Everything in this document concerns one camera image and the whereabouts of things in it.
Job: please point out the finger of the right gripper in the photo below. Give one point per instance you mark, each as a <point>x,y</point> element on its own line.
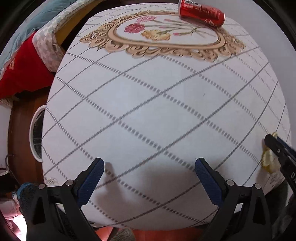
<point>286,146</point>
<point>277,148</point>

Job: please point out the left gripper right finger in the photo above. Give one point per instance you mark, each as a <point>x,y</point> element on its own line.
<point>242,211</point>

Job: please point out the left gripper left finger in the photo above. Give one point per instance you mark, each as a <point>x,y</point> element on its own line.
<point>55,213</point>

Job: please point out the yellow fruit peel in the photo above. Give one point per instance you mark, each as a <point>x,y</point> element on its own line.
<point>269,160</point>

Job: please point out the red cola can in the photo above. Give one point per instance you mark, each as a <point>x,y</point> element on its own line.
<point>200,12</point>

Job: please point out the white round trash bin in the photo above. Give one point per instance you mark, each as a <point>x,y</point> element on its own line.
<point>43,107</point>

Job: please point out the blue clothes pile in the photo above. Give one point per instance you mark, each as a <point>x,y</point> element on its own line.
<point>25,194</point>

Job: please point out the black bin liner bag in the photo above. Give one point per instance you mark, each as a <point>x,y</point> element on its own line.
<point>37,133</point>

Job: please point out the white floral tablecloth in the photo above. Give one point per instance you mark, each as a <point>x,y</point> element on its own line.
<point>149,94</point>

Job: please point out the red blanket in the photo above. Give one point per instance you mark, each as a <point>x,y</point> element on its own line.
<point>25,71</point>

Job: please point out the pink checkered bed sheet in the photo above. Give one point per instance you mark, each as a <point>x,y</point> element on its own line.
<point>44,42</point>

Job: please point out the light blue duvet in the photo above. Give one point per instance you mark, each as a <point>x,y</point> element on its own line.
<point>37,19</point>

